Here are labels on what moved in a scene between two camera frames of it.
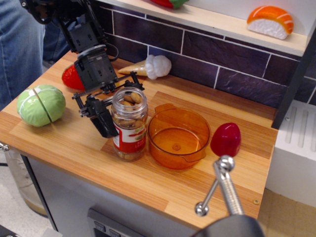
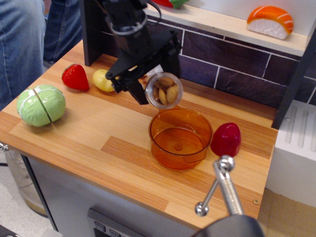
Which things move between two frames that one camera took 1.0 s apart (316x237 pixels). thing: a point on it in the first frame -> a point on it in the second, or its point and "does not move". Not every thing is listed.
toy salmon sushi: (270, 21) does not move
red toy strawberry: (71, 77) does not move
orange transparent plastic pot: (177, 138) does not move
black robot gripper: (94, 74) -> (147, 50)
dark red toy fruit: (225, 139) does not move
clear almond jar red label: (129, 108) -> (164, 90)
